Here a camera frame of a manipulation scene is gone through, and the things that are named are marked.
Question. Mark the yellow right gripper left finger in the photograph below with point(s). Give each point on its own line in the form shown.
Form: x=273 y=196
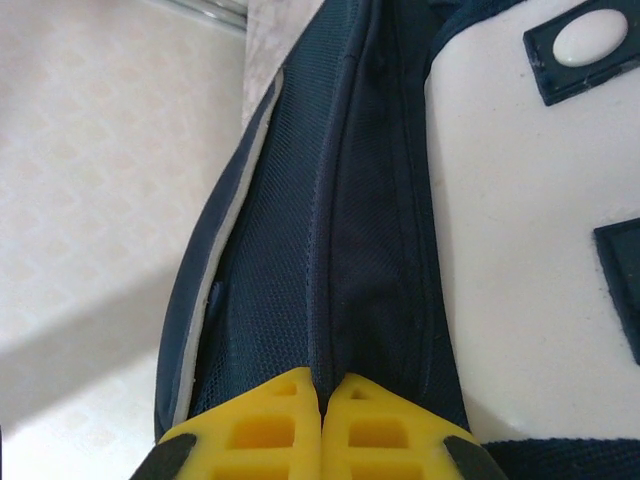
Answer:
x=260 y=435

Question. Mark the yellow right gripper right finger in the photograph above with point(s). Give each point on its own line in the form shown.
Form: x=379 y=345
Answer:
x=380 y=435

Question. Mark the navy blue backpack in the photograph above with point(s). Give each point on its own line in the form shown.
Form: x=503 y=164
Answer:
x=350 y=200

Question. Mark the aluminium frame post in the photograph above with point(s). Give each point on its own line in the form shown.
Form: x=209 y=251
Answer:
x=210 y=10

